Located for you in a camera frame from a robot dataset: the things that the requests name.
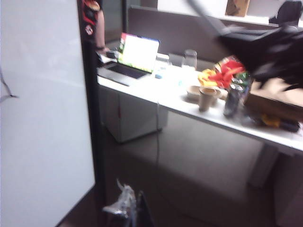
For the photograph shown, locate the upright brown cardboard box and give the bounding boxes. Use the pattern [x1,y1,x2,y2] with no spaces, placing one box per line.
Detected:
[224,0,251,17]

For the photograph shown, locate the black office chair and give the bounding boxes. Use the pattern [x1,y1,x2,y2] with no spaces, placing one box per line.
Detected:
[269,0,303,27]

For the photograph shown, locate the white glossy whiteboard black frame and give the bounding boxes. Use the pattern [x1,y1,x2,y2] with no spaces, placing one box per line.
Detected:
[0,0,105,227]

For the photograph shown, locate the open silver laptop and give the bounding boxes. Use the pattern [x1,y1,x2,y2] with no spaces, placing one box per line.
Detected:
[98,33,160,87]

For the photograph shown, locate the dark drink can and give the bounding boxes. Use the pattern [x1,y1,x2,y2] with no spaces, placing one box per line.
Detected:
[223,83,244,118]

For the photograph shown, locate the clear plastic container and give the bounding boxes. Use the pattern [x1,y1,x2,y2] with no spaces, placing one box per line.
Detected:
[168,52,184,69]

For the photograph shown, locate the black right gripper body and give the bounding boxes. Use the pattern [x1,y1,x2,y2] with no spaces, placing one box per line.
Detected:
[217,24,303,91]

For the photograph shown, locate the bare person forearm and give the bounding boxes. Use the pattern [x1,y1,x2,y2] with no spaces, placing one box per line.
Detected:
[95,9,107,51]

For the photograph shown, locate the white drawer cabinet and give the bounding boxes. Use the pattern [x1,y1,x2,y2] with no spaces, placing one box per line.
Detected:
[98,84,169,144]

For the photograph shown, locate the grey desk partition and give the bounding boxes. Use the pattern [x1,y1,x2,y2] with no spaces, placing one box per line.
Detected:
[127,5,303,68]

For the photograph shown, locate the flat brown cardboard box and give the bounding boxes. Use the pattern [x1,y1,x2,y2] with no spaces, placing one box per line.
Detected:
[244,77,303,122]

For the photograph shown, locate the clear glass jar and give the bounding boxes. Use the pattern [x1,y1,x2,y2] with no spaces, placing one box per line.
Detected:
[182,49,198,71]

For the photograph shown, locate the yellow wrapper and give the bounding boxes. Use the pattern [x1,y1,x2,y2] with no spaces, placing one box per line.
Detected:
[261,113,283,128]

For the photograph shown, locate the red yellow snack bag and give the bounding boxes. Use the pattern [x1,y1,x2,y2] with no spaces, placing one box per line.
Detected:
[197,55,247,88]

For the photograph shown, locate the brown paper cup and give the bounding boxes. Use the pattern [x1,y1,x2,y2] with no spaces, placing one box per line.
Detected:
[198,87,217,112]

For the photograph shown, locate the thick black cable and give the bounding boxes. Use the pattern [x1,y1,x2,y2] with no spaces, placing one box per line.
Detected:
[186,0,225,33]

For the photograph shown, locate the left gripper tape-wrapped left finger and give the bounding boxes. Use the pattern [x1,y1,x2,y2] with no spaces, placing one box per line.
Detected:
[102,178,138,219]

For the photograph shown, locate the white desk leg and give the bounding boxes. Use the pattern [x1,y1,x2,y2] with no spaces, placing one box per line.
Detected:
[248,141,280,188]

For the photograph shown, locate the white office desk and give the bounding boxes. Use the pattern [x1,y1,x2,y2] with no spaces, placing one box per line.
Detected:
[96,53,303,157]

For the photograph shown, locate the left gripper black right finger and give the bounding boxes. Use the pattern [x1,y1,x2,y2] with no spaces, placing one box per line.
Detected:
[136,190,156,227]

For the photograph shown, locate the brown paper bowl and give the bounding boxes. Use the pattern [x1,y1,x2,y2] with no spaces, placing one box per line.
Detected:
[186,85,202,101]
[212,87,228,100]

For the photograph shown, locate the green snack packet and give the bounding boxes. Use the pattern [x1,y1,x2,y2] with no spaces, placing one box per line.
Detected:
[231,71,252,86]

